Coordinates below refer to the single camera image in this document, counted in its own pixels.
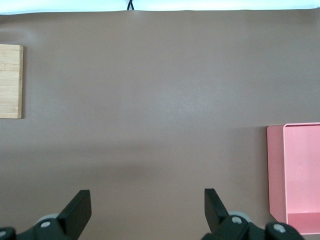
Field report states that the brown leather table mat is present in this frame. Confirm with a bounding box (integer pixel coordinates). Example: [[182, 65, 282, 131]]
[[0, 9, 320, 240]]

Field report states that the bamboo cutting board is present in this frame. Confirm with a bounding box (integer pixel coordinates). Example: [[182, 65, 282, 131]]
[[0, 44, 25, 120]]

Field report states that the pink rectangular tray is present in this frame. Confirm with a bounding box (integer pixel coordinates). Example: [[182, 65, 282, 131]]
[[266, 122, 320, 236]]

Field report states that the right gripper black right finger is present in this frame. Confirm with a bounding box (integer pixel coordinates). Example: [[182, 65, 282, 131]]
[[201, 187, 304, 240]]

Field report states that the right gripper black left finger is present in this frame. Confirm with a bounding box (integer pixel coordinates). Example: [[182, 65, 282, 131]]
[[0, 189, 92, 240]]

